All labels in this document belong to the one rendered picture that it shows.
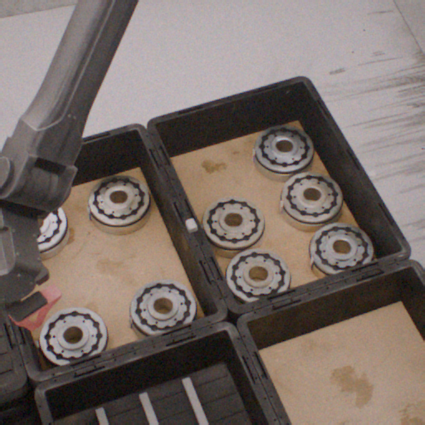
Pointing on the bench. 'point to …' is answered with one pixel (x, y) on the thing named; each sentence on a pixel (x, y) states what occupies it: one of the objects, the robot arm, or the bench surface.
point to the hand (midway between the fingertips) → (13, 300)
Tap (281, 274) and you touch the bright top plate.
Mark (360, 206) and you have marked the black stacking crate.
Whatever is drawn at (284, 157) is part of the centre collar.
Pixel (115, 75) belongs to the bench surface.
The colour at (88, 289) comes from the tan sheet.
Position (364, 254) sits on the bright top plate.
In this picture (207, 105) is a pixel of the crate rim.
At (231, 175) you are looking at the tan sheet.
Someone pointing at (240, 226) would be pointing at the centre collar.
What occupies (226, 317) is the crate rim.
